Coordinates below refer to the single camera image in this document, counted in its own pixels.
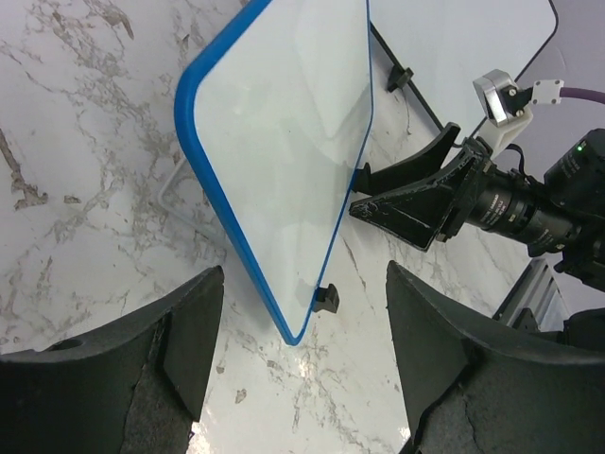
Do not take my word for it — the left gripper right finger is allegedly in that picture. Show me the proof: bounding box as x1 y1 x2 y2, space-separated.
386 262 604 453

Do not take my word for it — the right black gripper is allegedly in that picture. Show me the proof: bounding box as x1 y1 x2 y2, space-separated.
349 122 604 284

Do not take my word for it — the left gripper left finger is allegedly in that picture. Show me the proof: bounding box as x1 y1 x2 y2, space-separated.
1 267 224 453

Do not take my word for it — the small blue-framed whiteboard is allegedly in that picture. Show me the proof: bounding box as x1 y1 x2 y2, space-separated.
174 1 373 345

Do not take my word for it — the small whiteboard right foot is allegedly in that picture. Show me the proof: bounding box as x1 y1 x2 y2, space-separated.
352 163 372 195

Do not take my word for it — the small whiteboard foot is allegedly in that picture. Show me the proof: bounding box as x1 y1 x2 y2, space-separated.
312 284 339 314
352 163 372 195

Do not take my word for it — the large whiteboard right foot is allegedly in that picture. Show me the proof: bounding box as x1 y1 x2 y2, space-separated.
387 65 414 93

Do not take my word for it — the large black-framed whiteboard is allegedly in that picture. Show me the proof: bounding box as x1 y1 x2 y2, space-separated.
370 0 558 136

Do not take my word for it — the small whiteboard left foot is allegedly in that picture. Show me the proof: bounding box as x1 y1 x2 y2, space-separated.
312 284 339 314

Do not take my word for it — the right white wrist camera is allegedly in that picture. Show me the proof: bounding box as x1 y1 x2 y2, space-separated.
474 69 533 158

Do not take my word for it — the aluminium slotted rail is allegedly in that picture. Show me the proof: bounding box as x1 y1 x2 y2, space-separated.
493 258 570 333

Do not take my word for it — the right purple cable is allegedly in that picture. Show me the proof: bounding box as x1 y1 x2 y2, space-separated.
528 79 605 106

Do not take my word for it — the white wire whiteboard stand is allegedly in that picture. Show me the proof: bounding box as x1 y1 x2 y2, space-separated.
157 157 225 244

